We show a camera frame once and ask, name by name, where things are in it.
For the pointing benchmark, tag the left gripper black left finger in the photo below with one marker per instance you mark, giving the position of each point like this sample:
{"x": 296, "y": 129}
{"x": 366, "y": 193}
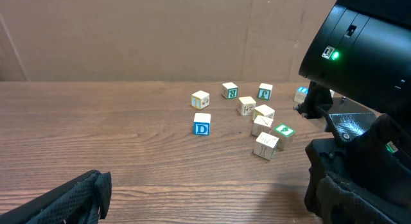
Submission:
{"x": 84, "y": 199}

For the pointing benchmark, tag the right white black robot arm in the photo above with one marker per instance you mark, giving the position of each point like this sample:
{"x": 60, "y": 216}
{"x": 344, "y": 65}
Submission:
{"x": 358, "y": 66}

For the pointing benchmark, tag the wooden block blue side left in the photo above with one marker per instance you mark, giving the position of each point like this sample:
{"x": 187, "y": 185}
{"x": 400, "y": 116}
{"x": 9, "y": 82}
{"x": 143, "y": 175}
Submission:
{"x": 202, "y": 124}

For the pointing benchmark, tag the wooden block red K side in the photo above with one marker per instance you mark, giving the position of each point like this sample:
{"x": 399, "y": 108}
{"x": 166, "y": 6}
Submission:
{"x": 262, "y": 124}

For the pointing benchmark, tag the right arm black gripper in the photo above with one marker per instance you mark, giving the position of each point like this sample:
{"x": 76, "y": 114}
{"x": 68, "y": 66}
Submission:
{"x": 377, "y": 161}

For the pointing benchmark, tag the cardboard board at back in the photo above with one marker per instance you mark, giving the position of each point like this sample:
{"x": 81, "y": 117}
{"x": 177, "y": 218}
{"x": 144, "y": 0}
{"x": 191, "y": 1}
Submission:
{"x": 168, "y": 40}

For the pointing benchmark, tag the green 4 wooden block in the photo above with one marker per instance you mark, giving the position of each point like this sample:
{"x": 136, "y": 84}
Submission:
{"x": 285, "y": 135}

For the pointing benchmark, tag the wooden block top left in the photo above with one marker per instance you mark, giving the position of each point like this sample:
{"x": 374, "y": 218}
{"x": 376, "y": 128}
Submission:
{"x": 200, "y": 99}

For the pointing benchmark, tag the yellow top wooden block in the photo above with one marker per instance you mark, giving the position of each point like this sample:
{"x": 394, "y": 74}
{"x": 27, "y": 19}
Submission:
{"x": 246, "y": 105}

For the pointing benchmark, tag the wooden block teal Q side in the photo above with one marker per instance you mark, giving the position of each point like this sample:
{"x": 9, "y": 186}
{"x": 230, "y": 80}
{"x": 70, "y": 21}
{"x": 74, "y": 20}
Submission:
{"x": 265, "y": 91}

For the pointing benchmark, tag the plain wooden block centre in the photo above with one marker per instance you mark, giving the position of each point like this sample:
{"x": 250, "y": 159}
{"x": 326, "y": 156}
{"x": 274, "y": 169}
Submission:
{"x": 263, "y": 110}

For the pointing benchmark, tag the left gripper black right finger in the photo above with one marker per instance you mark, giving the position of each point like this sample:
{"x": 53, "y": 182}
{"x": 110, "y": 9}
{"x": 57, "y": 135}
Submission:
{"x": 342, "y": 202}

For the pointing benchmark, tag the wooden elephant block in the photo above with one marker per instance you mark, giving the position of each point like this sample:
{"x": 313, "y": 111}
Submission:
{"x": 266, "y": 146}

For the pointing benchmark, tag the blue top wooden block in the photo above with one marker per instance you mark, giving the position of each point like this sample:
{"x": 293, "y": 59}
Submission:
{"x": 300, "y": 94}

